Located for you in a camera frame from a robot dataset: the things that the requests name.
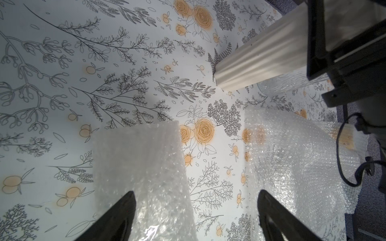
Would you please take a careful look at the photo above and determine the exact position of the bubble wrap bundle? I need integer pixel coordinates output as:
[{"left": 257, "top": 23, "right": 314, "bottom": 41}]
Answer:
[{"left": 92, "top": 121, "right": 197, "bottom": 241}]

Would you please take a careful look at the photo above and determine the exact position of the white ribbed ceramic vase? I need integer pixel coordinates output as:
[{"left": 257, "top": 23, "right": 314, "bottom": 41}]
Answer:
[{"left": 214, "top": 3, "right": 308, "bottom": 91}]

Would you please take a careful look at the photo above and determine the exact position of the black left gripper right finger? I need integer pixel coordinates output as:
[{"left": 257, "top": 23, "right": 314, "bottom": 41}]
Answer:
[{"left": 257, "top": 190, "right": 321, "bottom": 241}]

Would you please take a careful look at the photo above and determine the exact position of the clear textured glass vase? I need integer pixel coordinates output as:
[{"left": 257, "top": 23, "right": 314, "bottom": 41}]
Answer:
[{"left": 257, "top": 66, "right": 329, "bottom": 96}]

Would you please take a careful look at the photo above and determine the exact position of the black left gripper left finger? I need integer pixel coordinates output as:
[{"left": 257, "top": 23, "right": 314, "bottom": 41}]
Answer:
[{"left": 76, "top": 191, "right": 136, "bottom": 241}]

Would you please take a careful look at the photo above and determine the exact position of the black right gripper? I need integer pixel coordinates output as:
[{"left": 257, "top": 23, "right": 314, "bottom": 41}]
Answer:
[{"left": 307, "top": 1, "right": 386, "bottom": 107}]

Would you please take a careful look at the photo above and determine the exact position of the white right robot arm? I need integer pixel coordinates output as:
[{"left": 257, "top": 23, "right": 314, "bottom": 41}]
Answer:
[{"left": 307, "top": 1, "right": 386, "bottom": 187}]

